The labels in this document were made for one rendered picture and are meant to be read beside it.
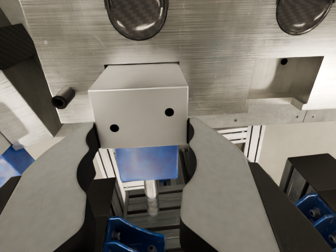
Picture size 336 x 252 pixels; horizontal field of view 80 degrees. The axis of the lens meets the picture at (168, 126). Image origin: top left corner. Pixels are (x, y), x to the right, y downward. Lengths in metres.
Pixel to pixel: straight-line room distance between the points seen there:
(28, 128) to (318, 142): 1.64
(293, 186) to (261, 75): 0.34
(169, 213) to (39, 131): 0.33
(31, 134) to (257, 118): 0.27
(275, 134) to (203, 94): 1.33
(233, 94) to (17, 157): 0.23
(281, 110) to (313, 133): 1.31
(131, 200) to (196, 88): 0.39
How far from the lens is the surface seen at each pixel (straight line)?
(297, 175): 0.48
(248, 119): 0.30
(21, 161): 0.27
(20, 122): 0.24
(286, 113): 0.32
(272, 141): 1.50
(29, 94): 0.24
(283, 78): 0.22
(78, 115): 0.17
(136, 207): 0.50
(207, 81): 0.16
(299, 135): 1.58
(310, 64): 0.21
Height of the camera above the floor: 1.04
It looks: 59 degrees down
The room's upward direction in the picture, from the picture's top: 172 degrees clockwise
